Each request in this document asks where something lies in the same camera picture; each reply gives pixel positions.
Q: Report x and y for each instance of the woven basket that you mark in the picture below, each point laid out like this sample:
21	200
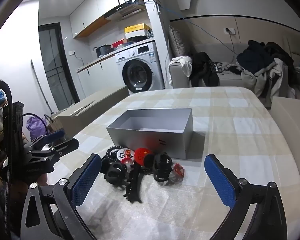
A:
53	123

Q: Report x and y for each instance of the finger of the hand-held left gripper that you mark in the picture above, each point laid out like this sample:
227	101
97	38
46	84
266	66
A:
53	135
65	146

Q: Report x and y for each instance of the white counter cabinets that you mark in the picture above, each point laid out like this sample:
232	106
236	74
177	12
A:
97	72

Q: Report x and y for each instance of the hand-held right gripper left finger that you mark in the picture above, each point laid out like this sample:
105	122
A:
86	180

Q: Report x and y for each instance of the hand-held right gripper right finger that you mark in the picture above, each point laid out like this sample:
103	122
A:
220	182

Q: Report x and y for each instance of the dark glass door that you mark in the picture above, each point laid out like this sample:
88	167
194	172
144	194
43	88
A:
55	67

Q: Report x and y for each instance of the white wall socket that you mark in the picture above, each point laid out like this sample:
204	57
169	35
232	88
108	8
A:
230	31

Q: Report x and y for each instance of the black long hair clip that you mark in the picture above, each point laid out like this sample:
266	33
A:
135	183

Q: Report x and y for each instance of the person's left hand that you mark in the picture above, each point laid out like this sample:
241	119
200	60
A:
25	185

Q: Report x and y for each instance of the white round badge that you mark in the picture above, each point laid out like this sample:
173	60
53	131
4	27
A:
123	154

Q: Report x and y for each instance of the red box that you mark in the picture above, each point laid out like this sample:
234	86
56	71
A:
118	43

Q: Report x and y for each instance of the yellow flat box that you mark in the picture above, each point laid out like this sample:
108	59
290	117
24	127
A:
137	28

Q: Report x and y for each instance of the white washing machine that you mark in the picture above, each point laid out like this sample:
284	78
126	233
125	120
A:
140	67

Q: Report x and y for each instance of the white wall cabinets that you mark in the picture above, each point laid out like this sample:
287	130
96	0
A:
95	7

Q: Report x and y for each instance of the beige sofa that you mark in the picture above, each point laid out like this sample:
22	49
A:
227	80

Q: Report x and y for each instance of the white garment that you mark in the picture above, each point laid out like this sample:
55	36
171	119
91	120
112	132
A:
185	65

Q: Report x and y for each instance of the black cooking pot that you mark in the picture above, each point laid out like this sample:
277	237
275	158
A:
102	51

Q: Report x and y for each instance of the grey pillow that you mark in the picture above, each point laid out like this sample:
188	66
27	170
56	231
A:
177	42

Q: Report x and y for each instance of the silver rectangular box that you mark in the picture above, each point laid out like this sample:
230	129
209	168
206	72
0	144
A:
150	137

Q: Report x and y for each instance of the range hood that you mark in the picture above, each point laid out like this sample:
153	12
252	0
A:
126	7

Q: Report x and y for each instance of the pile of dark clothes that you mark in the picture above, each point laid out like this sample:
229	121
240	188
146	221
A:
262	65

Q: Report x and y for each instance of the black garment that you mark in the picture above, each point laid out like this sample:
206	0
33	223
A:
203	70

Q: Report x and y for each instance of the purple bag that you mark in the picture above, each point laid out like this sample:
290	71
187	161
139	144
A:
35	128

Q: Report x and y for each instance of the black white patterned cloth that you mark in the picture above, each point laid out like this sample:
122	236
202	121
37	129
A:
216	67

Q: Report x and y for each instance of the red round badge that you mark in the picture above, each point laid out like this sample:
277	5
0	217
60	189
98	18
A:
140	155

